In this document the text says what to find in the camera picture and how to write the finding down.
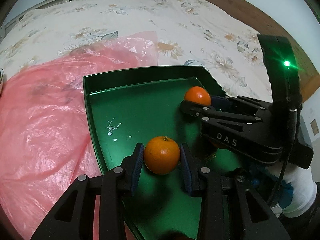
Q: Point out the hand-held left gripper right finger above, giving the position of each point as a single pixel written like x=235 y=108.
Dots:
x=186 y=170

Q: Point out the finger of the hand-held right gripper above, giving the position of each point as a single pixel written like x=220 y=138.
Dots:
x=220 y=100
x=195 y=108

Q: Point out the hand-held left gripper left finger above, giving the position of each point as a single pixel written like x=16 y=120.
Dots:
x=137 y=165

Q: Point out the orange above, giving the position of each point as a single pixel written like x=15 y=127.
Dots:
x=197 y=95
x=161 y=158

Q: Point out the green cardboard box tray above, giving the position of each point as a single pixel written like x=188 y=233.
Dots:
x=150 y=110

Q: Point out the person's right hand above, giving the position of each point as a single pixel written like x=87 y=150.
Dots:
x=300 y=187

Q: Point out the pink plastic sheet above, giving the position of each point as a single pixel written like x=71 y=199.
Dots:
x=45 y=130

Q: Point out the floral bed duvet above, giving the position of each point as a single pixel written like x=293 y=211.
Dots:
x=125 y=17

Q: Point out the white plate with dark rim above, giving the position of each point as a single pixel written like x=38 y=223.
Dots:
x=1 y=80

